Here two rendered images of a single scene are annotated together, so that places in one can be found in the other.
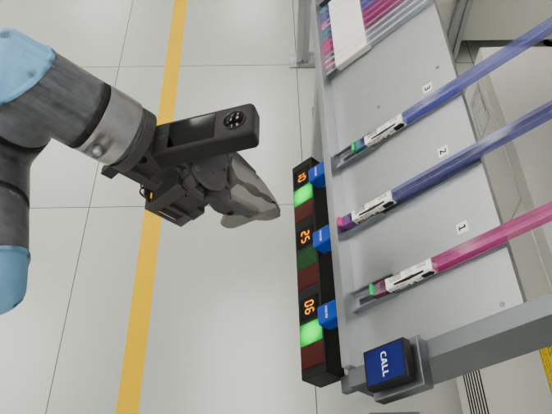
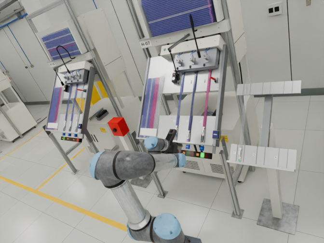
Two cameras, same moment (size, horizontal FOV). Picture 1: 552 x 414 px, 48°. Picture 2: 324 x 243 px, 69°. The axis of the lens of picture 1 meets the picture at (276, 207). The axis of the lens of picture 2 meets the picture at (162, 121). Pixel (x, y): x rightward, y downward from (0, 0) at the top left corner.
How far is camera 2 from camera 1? 113 cm
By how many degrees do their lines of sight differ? 43
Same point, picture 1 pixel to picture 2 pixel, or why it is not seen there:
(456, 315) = (212, 126)
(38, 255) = not seen: outside the picture
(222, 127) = (171, 132)
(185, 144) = (170, 138)
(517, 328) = (218, 117)
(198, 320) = not seen: hidden behind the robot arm
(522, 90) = not seen: hidden behind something
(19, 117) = (158, 145)
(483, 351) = (219, 124)
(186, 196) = (175, 147)
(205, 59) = (92, 203)
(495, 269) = (209, 118)
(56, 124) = (161, 143)
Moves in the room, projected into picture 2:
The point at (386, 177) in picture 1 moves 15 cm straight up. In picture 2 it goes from (184, 131) to (178, 114)
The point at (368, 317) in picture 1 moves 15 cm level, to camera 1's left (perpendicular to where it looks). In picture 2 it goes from (206, 141) to (196, 155)
